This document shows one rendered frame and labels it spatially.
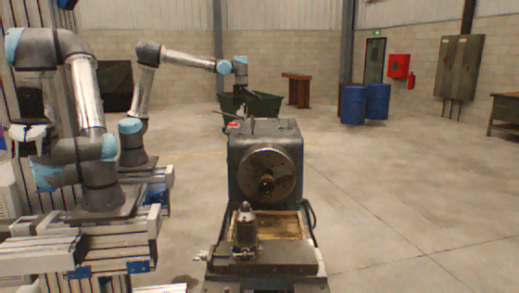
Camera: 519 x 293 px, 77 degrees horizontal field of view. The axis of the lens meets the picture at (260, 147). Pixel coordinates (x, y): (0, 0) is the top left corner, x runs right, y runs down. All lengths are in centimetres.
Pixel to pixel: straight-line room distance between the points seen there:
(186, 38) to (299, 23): 408
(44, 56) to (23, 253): 67
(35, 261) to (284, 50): 1149
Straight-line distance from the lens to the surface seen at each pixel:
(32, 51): 126
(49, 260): 138
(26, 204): 169
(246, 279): 132
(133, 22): 1167
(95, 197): 136
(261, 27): 1216
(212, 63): 171
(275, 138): 188
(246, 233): 128
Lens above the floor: 173
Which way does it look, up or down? 17 degrees down
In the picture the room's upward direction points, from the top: 1 degrees counter-clockwise
